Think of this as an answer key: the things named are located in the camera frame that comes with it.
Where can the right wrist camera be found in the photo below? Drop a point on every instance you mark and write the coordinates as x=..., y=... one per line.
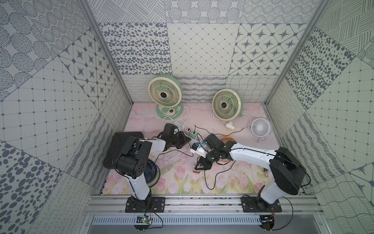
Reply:
x=201, y=144

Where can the orange small fan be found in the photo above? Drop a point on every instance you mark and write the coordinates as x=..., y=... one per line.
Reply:
x=227, y=139

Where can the left green cream desk fan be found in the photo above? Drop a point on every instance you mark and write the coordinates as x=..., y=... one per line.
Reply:
x=166, y=91

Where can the white power strip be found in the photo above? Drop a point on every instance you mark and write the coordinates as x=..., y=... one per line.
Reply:
x=181, y=127

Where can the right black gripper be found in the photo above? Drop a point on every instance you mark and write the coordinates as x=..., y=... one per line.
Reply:
x=203, y=163

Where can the green cream desk fan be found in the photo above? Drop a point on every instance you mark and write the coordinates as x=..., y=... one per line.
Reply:
x=166, y=91
x=227, y=105

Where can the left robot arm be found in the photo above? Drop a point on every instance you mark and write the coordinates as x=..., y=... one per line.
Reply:
x=130, y=160

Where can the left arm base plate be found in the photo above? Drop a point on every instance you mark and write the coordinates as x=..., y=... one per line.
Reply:
x=154, y=204

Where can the right green cream desk fan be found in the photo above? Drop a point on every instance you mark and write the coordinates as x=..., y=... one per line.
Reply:
x=227, y=105

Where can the dark blue small fan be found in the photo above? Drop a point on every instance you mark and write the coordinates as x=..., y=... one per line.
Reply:
x=152, y=173

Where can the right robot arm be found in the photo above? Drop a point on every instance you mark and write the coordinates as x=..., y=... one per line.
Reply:
x=287, y=171

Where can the white fan handle knob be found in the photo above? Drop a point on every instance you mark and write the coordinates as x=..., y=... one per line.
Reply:
x=230, y=125

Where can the floral pink table mat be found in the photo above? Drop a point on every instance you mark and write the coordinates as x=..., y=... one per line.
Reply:
x=178, y=175

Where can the black tablet pad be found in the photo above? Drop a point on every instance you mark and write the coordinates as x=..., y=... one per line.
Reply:
x=118, y=140

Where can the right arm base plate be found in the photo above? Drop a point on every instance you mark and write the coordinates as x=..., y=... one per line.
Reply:
x=255, y=205

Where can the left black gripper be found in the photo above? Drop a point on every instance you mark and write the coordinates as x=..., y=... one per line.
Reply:
x=177, y=138

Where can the small white fan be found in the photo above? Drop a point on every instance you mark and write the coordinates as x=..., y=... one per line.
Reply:
x=261, y=128

